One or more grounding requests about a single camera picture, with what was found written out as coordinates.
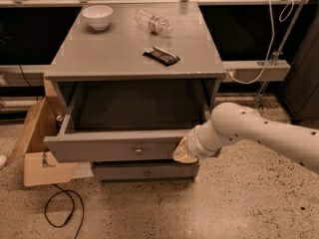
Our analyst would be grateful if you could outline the grey top drawer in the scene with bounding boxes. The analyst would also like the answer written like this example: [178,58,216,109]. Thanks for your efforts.
[45,79,215,163]

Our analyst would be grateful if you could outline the grey drawer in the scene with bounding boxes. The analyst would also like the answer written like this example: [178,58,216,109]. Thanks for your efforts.
[45,79,215,163]
[92,159,199,181]

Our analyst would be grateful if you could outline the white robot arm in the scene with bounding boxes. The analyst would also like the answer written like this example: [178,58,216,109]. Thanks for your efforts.
[173,103,319,173]

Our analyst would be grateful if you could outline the grey bottom drawer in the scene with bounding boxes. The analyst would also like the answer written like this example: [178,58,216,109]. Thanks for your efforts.
[92,159,199,181]

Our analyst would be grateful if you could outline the grey wooden nightstand cabinet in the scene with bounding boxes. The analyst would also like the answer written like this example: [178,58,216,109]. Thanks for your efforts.
[44,2,227,183]

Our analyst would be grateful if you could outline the black snack packet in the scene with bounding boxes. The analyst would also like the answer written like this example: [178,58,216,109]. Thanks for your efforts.
[144,47,180,66]

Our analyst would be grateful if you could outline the grey window sill ledge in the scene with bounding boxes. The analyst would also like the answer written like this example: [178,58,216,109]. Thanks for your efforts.
[0,60,291,87]

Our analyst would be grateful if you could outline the clear plastic water bottle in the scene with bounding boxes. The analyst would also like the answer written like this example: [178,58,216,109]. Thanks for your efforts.
[134,9,172,36]

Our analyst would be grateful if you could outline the metal support pole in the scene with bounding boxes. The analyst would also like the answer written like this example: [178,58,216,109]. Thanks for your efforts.
[251,0,308,110]

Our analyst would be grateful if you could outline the brown cardboard box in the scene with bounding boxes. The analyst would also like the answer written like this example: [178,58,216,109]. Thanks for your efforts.
[8,80,79,186]

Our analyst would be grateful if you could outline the white ceramic bowl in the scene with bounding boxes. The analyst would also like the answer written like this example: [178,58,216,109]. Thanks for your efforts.
[82,5,113,30]

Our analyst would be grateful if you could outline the white shoe tip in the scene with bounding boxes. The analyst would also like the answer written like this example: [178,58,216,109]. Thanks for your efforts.
[0,154,8,169]

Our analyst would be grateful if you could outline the black floor cable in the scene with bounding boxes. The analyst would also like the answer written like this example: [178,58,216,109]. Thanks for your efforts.
[44,183,86,239]

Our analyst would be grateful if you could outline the white hanging cable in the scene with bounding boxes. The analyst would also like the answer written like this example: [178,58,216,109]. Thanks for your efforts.
[226,0,295,86]

